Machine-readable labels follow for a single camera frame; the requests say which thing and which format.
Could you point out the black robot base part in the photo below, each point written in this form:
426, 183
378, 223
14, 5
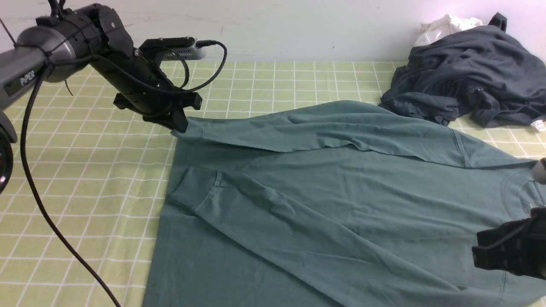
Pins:
7, 138

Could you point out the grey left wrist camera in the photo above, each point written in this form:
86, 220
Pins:
179, 47

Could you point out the green checkered tablecloth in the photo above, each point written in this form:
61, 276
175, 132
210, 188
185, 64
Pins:
102, 173

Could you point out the green long sleeve shirt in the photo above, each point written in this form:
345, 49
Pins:
342, 204

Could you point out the white crumpled cloth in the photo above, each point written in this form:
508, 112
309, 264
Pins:
440, 28

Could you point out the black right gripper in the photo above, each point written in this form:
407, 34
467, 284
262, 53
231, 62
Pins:
517, 247

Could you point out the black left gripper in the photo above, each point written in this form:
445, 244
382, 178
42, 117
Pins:
145, 89

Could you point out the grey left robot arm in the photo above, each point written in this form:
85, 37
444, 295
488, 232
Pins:
68, 40

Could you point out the dark grey crumpled garment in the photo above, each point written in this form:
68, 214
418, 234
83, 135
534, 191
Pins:
481, 72

